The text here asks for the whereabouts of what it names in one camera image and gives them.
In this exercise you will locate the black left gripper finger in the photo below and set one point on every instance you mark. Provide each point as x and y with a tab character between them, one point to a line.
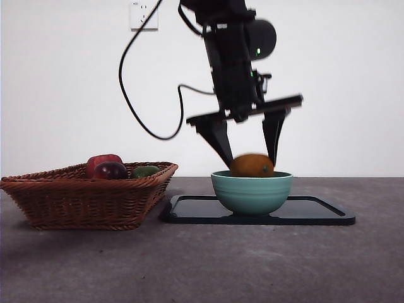
217	139
273	135

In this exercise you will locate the yellow-brown kiwi fruit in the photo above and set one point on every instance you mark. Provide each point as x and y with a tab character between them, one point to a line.
251	165

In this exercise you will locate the teal ribbed bowl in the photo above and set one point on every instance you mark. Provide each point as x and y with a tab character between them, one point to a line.
252	195

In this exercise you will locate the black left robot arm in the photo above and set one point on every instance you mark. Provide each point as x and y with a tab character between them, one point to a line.
233	63

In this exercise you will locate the dark green rectangular tray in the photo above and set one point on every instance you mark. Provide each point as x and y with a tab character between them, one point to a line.
195	211

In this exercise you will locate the green avocado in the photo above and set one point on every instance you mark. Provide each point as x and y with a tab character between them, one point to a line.
144	172

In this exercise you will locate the dark red plum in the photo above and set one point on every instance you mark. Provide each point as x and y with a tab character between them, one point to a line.
110	170

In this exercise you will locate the bright red apple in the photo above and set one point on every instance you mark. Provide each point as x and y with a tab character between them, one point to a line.
102	158

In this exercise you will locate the brown wicker basket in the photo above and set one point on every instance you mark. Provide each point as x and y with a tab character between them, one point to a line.
79	205

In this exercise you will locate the white wall socket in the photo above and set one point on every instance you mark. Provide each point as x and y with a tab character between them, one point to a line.
139	22

